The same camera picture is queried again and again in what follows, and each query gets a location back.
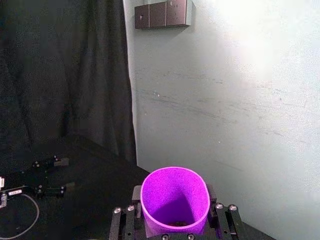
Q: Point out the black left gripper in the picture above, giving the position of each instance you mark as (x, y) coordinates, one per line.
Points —
(17, 180)

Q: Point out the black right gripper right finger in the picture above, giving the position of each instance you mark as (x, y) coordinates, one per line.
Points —
(227, 220)

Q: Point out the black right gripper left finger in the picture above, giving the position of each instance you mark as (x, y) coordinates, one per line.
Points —
(125, 222)

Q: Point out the pink cup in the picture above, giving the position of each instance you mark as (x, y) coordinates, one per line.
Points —
(172, 195)

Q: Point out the black cloth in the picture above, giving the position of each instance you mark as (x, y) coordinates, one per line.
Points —
(62, 75)

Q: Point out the dark brown wall socket box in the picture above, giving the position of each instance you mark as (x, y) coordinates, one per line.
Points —
(160, 13)

